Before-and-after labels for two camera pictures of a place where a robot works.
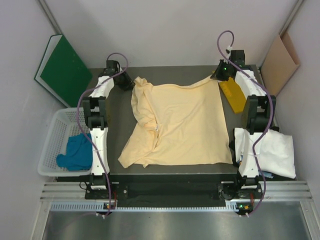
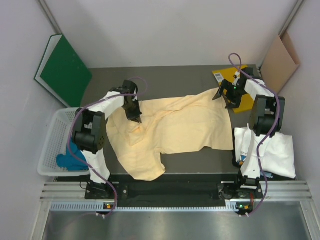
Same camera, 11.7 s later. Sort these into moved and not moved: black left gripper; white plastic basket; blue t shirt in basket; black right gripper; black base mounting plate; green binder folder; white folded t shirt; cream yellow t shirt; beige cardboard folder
Moved: cream yellow t shirt; black right gripper; black left gripper
Not moved: green binder folder; black base mounting plate; white plastic basket; beige cardboard folder; blue t shirt in basket; white folded t shirt
